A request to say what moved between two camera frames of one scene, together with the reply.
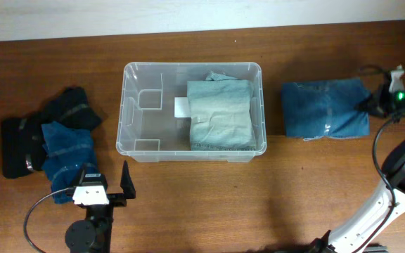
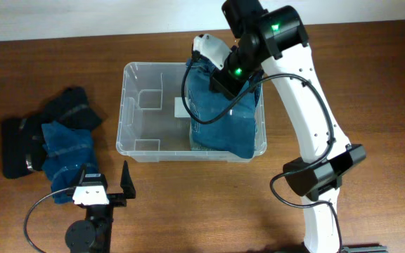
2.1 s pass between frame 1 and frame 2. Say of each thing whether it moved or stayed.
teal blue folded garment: stayed
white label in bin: stayed
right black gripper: moved
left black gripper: stayed
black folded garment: stayed
